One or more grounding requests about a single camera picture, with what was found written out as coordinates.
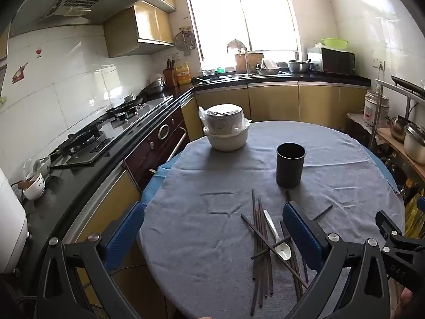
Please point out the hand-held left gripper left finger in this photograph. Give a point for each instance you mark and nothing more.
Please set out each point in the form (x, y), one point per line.
(124, 236)

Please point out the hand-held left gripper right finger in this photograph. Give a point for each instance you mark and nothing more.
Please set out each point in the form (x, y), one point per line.
(302, 236)

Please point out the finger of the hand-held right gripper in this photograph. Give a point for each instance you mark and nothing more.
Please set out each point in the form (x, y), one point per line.
(388, 224)

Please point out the white ceramic spoon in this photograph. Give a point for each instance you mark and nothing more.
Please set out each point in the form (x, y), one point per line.
(282, 251)

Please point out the pile of dark chopsticks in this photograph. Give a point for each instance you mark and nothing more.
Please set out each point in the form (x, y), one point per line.
(260, 239)

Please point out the black utensil holder cup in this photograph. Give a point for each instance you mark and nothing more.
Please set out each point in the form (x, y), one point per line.
(290, 166)

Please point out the person's right hand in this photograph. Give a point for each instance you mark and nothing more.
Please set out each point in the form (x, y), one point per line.
(404, 300)

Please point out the yellow plastic bag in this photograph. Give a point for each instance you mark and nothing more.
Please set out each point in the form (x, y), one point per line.
(415, 212)

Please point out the yellow base cabinet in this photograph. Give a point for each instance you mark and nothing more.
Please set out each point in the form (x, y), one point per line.
(275, 101)
(109, 192)

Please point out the blue table cover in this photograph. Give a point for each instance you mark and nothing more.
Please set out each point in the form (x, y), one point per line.
(159, 179)

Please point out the steel pot on shelf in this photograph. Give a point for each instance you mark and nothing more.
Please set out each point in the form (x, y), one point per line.
(415, 144)

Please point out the small steel pot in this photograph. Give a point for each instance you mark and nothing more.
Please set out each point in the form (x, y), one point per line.
(398, 129)

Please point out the black gas stove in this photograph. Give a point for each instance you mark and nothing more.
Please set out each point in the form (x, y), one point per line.
(99, 143)

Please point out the grey tablecloth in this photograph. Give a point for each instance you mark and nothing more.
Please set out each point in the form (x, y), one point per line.
(206, 179)

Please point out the white patterned bowl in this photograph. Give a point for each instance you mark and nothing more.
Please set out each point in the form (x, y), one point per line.
(35, 189)

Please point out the dark red built-in oven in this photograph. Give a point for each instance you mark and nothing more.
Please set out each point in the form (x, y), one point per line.
(156, 139)

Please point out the bagged white bowl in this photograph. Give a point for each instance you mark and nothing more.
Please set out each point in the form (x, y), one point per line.
(41, 166)

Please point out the white cylindrical appliance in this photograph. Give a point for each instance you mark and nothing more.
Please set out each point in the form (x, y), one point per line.
(11, 226)

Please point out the white rice cooker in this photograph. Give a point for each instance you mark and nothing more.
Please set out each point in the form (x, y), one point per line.
(375, 109)

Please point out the metal storage rack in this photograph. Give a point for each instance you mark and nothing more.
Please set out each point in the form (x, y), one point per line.
(378, 106)

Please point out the large white bowl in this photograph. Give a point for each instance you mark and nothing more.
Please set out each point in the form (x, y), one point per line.
(227, 141)

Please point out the black tray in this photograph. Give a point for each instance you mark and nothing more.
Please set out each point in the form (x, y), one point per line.
(408, 86)

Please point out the bagged stack of white bowls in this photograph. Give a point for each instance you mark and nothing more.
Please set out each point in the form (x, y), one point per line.
(222, 118)

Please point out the stack of metal basins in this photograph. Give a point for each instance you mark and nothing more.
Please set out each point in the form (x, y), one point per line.
(155, 84)

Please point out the wooden knife block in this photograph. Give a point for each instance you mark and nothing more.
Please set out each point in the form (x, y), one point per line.
(169, 74)

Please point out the large steel bowl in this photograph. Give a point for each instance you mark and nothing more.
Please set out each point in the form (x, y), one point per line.
(298, 66)

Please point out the steel basin with dishes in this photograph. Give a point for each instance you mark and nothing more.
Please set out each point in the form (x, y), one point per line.
(268, 69)

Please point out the yellow oil bottle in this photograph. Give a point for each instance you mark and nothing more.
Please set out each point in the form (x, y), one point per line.
(183, 74)

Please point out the black microwave oven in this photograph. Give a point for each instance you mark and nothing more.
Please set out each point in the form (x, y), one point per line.
(333, 61)

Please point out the metal faucet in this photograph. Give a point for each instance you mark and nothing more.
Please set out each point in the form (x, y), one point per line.
(246, 63)

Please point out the wooden cutting board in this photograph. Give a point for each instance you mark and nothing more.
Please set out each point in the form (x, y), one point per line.
(254, 60)

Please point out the small green container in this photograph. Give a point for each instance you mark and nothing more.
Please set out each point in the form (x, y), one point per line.
(220, 70)

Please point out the green plastic basin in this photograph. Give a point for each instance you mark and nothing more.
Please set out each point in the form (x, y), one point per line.
(334, 43)

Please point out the grey rag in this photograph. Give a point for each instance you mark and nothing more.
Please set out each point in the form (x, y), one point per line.
(236, 45)

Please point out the kitchen window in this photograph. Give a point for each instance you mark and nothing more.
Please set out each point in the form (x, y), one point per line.
(239, 23)

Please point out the grey range hood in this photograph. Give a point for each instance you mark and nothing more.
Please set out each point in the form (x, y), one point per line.
(79, 3)

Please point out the wall socket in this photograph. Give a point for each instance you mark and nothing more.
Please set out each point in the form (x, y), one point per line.
(379, 64)

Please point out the bottle wall sticker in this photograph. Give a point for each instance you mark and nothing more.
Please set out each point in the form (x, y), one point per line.
(20, 72)

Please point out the wine glass wall sticker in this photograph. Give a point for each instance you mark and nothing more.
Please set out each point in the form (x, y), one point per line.
(39, 52)

